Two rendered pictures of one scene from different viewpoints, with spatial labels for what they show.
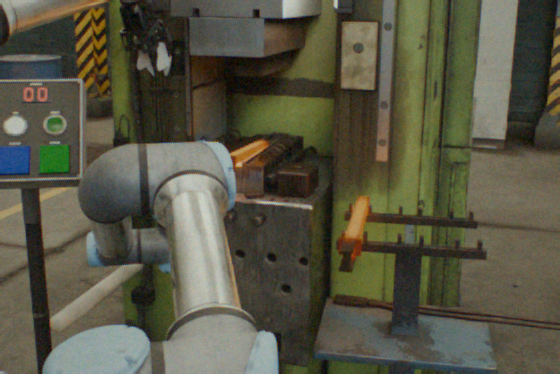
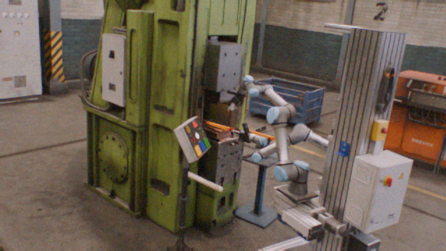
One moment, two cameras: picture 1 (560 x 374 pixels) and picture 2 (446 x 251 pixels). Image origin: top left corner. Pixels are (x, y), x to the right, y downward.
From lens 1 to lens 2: 3.53 m
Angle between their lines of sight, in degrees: 63
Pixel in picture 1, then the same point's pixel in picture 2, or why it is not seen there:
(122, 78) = (185, 112)
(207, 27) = (224, 93)
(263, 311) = (233, 167)
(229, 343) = not seen: hidden behind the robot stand
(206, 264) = not seen: hidden behind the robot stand
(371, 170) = (237, 122)
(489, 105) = (32, 78)
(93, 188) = (302, 137)
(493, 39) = (29, 45)
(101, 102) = not seen: outside the picture
